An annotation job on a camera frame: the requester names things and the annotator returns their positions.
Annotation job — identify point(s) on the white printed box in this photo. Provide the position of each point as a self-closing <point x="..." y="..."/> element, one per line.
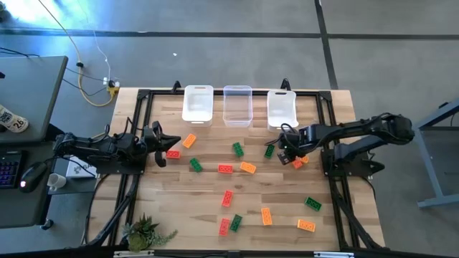
<point x="79" y="171"/>

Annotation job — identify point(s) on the grey metal table frame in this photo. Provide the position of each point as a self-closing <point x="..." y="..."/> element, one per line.
<point x="441" y="200"/>

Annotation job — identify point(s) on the dark desk top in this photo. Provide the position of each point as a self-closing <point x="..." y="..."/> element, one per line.
<point x="21" y="208"/>

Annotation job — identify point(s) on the grey desk top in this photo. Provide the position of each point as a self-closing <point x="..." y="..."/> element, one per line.
<point x="32" y="89"/>

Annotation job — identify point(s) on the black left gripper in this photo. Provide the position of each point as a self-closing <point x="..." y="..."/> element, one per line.
<point x="152" y="141"/>

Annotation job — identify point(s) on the green building block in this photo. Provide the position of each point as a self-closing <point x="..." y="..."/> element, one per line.
<point x="236" y="223"/>
<point x="313" y="203"/>
<point x="269" y="151"/>
<point x="238" y="149"/>
<point x="196" y="165"/>

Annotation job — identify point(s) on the silver metal bracket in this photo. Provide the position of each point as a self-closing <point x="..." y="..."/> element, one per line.
<point x="132" y="253"/>
<point x="333" y="254"/>

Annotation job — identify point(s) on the red-orange building block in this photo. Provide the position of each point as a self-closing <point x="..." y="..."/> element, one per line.
<point x="297" y="165"/>
<point x="227" y="198"/>
<point x="225" y="168"/>
<point x="224" y="226"/>
<point x="173" y="154"/>

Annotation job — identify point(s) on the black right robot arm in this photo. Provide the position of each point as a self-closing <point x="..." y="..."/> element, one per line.
<point x="358" y="127"/>

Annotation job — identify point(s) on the clear plastic bin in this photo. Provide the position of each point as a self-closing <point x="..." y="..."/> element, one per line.
<point x="237" y="107"/>

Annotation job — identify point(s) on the black backlit keyboard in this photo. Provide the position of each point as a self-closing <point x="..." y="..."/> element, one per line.
<point x="9" y="170"/>

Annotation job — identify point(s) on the white sticker card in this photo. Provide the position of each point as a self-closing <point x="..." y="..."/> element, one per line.
<point x="12" y="122"/>

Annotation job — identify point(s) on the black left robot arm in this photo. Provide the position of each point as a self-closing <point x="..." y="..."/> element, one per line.
<point x="107" y="148"/>

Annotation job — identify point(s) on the white plastic bin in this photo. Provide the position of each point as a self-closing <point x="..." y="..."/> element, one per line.
<point x="281" y="107"/>
<point x="197" y="107"/>

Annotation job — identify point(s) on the white cup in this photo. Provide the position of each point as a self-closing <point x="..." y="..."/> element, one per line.
<point x="57" y="181"/>

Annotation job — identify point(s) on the black clamp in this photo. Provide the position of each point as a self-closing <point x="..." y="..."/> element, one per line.
<point x="285" y="85"/>
<point x="175" y="86"/>

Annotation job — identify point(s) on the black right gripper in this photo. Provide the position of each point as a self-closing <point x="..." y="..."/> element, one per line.
<point x="295" y="141"/>

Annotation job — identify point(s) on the green succulent plant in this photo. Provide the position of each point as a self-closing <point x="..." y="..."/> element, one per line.
<point x="141" y="233"/>

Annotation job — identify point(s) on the black computer mouse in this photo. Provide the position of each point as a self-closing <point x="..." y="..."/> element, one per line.
<point x="32" y="177"/>

